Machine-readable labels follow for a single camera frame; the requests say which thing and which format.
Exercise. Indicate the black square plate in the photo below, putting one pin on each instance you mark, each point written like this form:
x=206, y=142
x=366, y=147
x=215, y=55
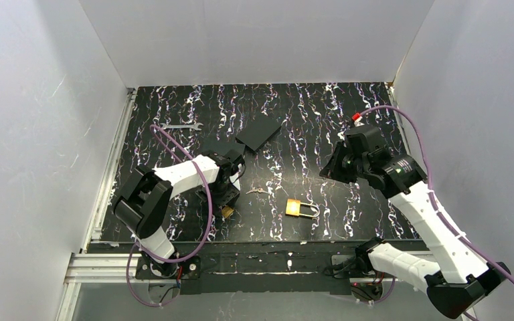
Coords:
x=258, y=131
x=222, y=147

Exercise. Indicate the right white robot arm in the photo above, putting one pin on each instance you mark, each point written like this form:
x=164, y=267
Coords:
x=457, y=278

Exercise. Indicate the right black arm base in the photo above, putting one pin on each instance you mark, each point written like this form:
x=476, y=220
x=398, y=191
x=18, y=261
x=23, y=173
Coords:
x=367, y=286

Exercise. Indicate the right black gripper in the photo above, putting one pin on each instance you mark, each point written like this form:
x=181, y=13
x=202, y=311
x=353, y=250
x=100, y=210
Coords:
x=336, y=160

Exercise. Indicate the aluminium frame rail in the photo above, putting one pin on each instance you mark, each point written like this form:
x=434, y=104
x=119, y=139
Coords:
x=94, y=263

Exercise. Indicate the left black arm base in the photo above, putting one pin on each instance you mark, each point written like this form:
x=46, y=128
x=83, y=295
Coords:
x=164, y=280

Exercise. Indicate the small brass padlock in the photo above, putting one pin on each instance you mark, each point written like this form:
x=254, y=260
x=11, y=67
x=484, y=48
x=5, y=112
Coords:
x=227, y=211

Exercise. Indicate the silver open-end wrench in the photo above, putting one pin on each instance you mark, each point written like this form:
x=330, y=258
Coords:
x=195, y=126

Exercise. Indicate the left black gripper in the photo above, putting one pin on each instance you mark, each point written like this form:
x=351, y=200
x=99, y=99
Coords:
x=227, y=194

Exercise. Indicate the black square plate left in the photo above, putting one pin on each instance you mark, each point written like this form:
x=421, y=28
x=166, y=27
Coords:
x=222, y=147

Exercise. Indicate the black square plate right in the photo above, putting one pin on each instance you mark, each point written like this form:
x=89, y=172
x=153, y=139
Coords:
x=258, y=131

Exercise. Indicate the large brass padlock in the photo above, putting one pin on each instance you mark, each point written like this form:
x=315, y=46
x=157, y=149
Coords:
x=296, y=208

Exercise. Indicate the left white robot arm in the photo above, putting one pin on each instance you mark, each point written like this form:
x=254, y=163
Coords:
x=143, y=200

